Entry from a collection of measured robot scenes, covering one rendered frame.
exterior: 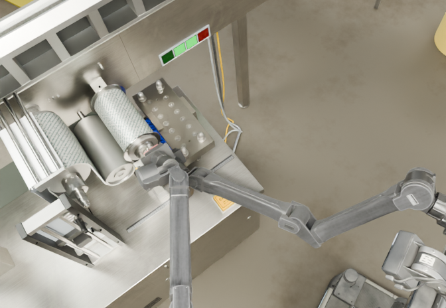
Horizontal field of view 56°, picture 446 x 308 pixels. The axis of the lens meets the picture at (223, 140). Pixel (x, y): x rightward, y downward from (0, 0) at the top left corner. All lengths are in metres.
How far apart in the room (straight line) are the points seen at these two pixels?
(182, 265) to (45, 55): 0.87
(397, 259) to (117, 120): 1.01
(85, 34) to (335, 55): 2.10
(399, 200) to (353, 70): 2.08
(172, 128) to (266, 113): 1.28
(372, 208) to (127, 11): 1.05
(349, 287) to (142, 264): 1.11
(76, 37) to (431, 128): 2.33
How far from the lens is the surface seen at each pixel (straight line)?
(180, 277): 1.12
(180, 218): 1.19
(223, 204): 1.73
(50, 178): 1.34
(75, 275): 1.84
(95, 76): 1.65
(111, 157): 1.55
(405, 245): 0.92
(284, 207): 1.39
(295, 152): 2.82
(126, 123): 1.50
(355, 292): 2.36
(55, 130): 1.48
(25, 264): 1.94
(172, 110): 1.81
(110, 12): 1.60
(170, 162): 1.29
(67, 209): 1.31
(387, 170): 2.88
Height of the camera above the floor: 2.58
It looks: 64 degrees down
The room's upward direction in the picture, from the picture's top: 10 degrees counter-clockwise
